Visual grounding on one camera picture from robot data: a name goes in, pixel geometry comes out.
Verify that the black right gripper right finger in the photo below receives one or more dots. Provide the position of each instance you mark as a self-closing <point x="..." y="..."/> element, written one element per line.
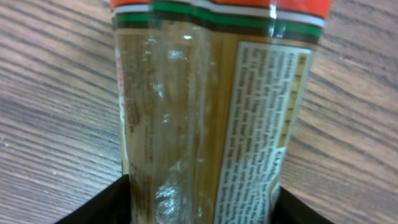
<point x="290" y="210"/>

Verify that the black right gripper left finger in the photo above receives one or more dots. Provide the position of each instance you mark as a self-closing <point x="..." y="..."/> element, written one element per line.
<point x="110" y="206"/>

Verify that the long orange pasta packet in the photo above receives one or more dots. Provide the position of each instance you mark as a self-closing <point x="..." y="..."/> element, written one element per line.
<point x="209" y="92"/>

